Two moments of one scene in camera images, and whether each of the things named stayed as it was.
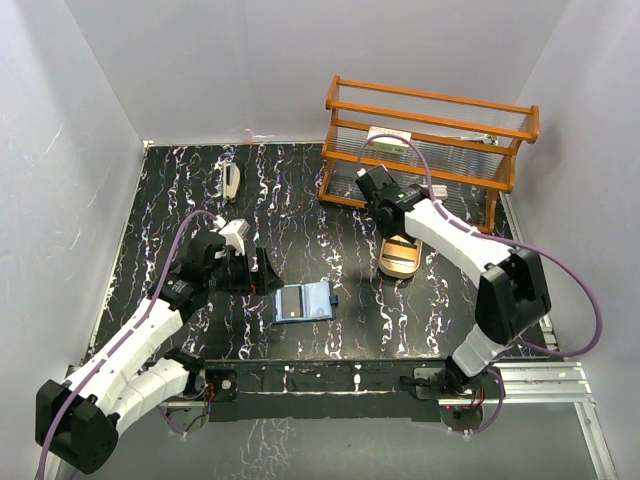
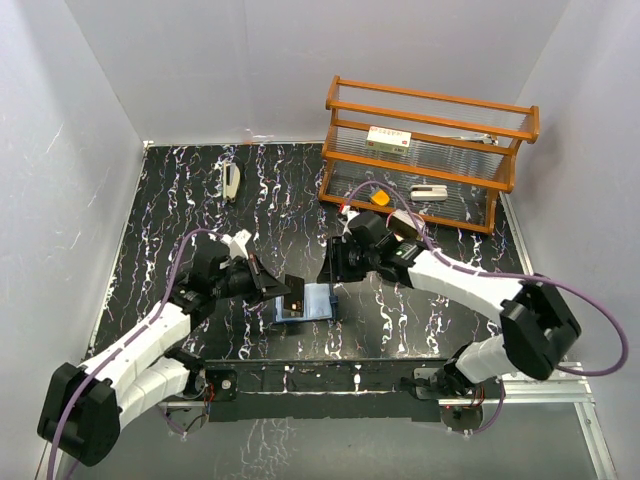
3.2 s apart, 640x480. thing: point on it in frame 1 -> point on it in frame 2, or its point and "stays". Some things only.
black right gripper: x=389 y=232 -> x=335 y=270
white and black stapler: x=231 y=181 stays
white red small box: x=388 y=144 stays
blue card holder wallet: x=318 y=302 stays
